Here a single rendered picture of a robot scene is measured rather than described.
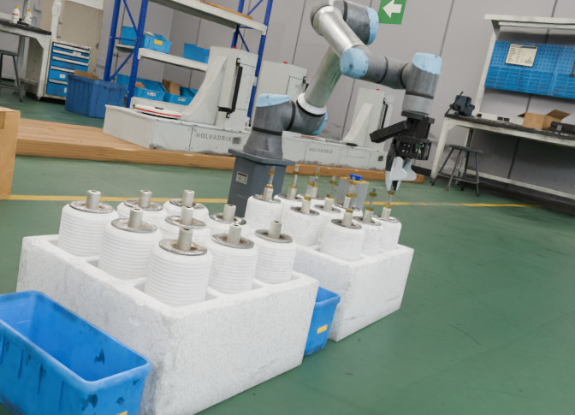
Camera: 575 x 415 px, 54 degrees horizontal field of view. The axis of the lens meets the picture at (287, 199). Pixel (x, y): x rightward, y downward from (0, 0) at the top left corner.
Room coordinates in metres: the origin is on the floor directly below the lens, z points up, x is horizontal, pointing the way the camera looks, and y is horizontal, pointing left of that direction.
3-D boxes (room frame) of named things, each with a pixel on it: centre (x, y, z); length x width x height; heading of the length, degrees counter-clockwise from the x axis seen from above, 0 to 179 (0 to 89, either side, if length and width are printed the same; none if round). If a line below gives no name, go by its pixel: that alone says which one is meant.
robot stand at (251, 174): (2.10, 0.13, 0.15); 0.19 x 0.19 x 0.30; 49
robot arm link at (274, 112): (2.10, 0.12, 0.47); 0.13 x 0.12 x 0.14; 114
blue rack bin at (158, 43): (6.56, 1.94, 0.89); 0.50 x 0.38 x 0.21; 50
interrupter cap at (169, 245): (0.85, 0.14, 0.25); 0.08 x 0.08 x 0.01
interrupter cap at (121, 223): (0.91, 0.24, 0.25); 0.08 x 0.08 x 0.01
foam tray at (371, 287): (1.48, -0.11, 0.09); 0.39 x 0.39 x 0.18; 59
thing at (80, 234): (0.98, 0.34, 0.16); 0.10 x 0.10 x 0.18
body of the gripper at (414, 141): (1.51, -0.29, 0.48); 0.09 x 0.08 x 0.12; 53
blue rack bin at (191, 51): (7.22, 1.38, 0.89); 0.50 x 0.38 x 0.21; 47
